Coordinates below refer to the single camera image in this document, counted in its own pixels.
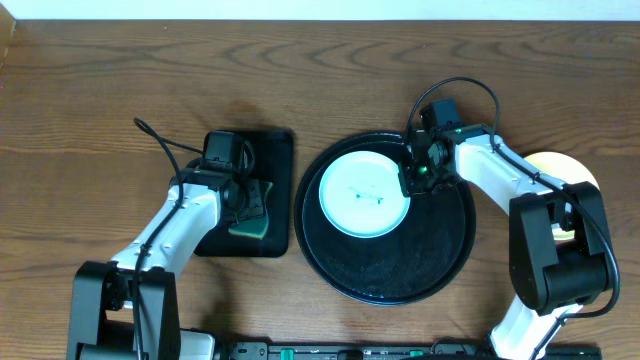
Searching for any green scouring sponge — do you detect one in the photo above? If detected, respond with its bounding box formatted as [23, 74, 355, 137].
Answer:
[228, 182, 273, 240]

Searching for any light blue plate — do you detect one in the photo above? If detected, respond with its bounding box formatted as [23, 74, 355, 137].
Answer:
[318, 151, 411, 239]

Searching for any yellow plate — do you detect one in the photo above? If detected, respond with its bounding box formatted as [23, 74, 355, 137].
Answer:
[522, 151, 600, 242]

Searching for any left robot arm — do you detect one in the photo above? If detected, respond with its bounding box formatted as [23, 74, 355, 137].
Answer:
[66, 168, 273, 359]

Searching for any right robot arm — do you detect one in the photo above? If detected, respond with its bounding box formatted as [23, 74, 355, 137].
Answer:
[400, 123, 621, 359]

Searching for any black rectangular tray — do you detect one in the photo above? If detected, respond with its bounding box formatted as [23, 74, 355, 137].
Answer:
[188, 130, 294, 257]

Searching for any black round tray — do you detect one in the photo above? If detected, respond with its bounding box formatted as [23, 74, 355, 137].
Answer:
[294, 131, 476, 306]

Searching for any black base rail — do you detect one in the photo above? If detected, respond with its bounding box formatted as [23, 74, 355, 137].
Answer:
[177, 328, 604, 360]

